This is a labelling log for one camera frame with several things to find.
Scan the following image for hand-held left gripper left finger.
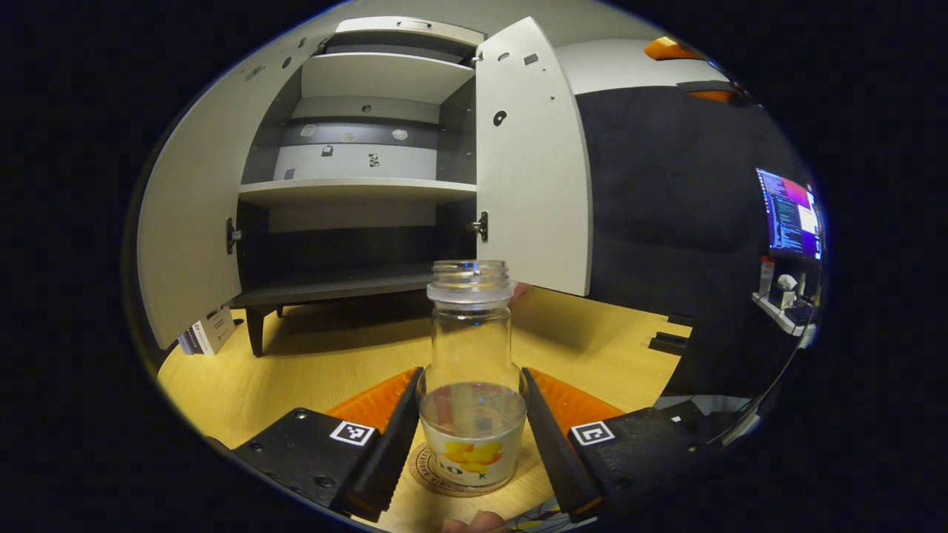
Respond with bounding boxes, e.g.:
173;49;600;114
207;366;424;523

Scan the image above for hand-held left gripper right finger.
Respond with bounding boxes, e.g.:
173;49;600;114
521;366;745;523

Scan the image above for round brown coaster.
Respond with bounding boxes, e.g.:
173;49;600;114
406;443;534;498

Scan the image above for clear glass bottle yellow label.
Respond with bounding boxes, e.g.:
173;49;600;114
415;259;530;491

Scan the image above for white cabinet door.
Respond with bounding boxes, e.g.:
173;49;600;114
136;37;341;350
474;16;595;297

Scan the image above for white cabinet drawer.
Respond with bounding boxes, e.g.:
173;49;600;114
335;16;486;47

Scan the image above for white and grey cabinet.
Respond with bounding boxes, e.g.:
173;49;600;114
136;15;595;360

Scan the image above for black backdrop cloth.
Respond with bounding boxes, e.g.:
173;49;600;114
574;85;815;400

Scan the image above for computer monitor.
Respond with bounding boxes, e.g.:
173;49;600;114
755;167;823;261

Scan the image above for white wall shelf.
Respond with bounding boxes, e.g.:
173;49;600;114
752;291;815;338

